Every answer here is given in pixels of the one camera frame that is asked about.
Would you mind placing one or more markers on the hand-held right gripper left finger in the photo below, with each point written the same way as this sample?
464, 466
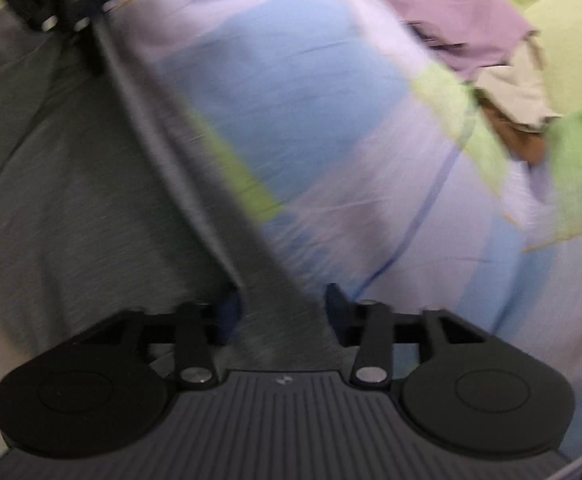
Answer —
231, 311

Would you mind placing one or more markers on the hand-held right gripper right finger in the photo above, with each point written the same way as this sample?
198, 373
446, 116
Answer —
336, 306

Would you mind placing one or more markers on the grey garment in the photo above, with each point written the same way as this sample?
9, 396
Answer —
71, 210

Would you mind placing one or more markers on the pastel patchwork bed sheet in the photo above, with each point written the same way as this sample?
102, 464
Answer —
296, 85

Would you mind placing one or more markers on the brown garment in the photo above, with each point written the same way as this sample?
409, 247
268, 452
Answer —
521, 142

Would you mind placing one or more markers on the beige garment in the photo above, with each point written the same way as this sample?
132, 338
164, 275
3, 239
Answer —
516, 90

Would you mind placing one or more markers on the purple garment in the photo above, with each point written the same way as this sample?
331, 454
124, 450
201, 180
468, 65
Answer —
463, 25

